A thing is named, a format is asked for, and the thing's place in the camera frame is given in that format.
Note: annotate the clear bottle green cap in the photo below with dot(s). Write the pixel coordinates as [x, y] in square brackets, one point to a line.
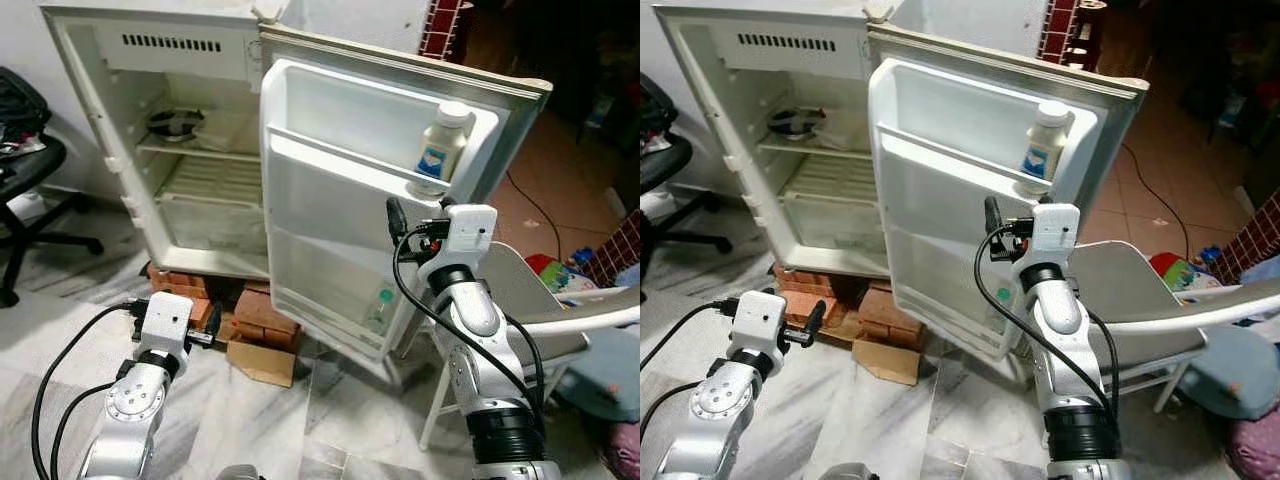
[381, 310]
[999, 308]

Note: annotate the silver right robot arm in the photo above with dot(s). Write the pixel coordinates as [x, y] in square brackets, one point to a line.
[1062, 310]
[470, 310]

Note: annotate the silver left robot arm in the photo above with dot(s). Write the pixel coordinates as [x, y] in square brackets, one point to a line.
[718, 405]
[135, 405]

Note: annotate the white fridge door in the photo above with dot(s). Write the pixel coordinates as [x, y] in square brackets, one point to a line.
[930, 240]
[320, 240]

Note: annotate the white mini fridge cabinet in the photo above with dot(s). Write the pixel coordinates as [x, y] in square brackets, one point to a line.
[720, 120]
[110, 120]

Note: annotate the brown cardboard piece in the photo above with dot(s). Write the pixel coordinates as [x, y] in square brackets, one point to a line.
[262, 363]
[887, 362]

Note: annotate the white bottle blue label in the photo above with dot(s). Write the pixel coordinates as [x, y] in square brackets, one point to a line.
[1047, 150]
[443, 150]

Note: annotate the grey white tablet chair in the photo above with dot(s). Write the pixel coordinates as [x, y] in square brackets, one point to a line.
[1140, 290]
[540, 300]

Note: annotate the colourful printed box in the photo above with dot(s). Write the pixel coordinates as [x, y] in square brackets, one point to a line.
[1180, 272]
[560, 275]

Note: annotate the grey robot leg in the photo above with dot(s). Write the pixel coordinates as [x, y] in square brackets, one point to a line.
[848, 472]
[240, 473]

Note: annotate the red plaid cloth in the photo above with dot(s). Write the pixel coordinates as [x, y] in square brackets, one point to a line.
[618, 250]
[1250, 240]

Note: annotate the blue round cushion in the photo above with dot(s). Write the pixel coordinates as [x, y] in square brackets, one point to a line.
[1235, 372]
[605, 375]

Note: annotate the purple plush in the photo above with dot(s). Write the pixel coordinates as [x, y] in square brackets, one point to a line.
[625, 455]
[1255, 445]

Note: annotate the black office chair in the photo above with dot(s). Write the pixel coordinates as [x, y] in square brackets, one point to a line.
[660, 165]
[30, 170]

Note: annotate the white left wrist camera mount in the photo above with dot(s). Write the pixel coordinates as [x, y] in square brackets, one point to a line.
[167, 320]
[758, 320]

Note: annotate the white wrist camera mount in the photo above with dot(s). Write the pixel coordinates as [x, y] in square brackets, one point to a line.
[470, 238]
[167, 320]
[758, 320]
[1056, 235]

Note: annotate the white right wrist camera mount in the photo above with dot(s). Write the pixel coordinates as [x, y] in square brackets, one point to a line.
[470, 238]
[1056, 235]

